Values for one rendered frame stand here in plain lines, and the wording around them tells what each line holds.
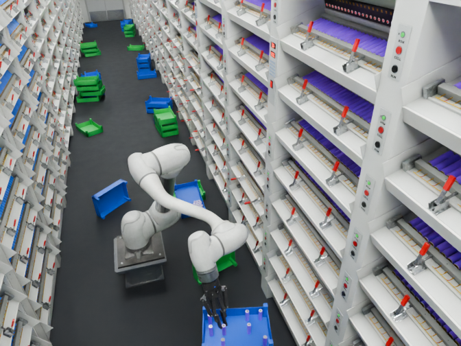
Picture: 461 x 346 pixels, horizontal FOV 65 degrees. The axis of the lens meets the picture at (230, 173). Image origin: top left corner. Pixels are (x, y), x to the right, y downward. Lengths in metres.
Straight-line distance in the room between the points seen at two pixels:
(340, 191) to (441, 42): 0.57
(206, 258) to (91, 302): 1.19
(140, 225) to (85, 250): 0.73
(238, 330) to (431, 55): 1.36
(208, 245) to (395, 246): 0.74
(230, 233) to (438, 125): 0.99
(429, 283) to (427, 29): 0.60
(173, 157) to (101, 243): 1.27
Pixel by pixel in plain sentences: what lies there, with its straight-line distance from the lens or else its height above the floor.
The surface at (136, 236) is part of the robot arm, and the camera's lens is 2.32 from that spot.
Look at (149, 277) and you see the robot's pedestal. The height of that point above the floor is 0.05.
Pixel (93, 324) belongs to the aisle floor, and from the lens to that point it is 2.46.
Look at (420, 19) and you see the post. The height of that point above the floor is 1.75.
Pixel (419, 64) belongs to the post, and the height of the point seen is 1.66.
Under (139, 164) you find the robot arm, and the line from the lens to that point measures 1.82.
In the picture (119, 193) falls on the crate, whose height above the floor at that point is 0.08.
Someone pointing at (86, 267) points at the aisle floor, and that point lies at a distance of 2.79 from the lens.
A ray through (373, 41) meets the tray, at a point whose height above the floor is 1.63.
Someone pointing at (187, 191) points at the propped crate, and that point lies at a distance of 3.12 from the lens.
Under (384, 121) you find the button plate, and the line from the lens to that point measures 1.01.
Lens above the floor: 1.91
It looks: 33 degrees down
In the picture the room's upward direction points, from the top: 2 degrees counter-clockwise
